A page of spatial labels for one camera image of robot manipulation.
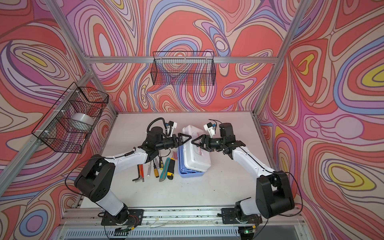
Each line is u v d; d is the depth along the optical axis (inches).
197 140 29.5
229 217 28.8
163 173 34.4
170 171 34.7
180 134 29.5
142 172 34.8
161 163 35.8
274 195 16.4
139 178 34.0
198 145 30.2
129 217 28.5
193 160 28.7
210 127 30.1
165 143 29.0
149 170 34.8
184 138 30.8
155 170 34.8
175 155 34.8
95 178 17.9
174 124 31.4
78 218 29.5
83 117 28.9
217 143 27.7
